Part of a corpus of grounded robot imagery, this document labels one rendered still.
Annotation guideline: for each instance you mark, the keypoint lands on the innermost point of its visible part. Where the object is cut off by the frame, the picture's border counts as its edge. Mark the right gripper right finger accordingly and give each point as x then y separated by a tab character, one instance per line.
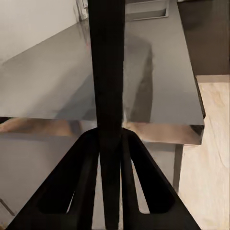
167	211

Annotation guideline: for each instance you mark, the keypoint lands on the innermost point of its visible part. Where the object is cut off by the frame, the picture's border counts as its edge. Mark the dishwasher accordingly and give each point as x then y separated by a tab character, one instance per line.
179	147

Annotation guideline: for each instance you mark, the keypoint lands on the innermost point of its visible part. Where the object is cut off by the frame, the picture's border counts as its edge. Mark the poster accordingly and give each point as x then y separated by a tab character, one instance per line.
107	32

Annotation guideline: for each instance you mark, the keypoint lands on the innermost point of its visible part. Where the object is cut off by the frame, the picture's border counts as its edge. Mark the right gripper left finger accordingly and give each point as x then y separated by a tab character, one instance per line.
65	200

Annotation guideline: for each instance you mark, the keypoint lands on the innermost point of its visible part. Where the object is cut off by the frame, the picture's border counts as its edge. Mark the drop in sink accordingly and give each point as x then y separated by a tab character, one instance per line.
152	9

